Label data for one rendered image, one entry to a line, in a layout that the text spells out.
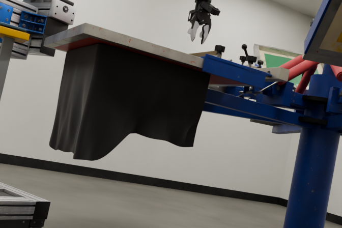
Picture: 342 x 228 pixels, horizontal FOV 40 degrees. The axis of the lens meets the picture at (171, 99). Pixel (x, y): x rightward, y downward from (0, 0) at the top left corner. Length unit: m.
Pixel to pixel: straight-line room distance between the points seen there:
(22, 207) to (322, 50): 1.55
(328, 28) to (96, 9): 4.44
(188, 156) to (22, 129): 2.27
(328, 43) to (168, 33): 4.60
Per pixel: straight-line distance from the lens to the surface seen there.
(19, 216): 2.45
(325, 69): 2.66
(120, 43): 1.68
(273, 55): 3.91
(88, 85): 1.75
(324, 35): 1.92
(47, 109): 5.81
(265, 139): 7.34
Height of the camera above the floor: 0.67
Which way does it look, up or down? 5 degrees up
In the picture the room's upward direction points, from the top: 12 degrees clockwise
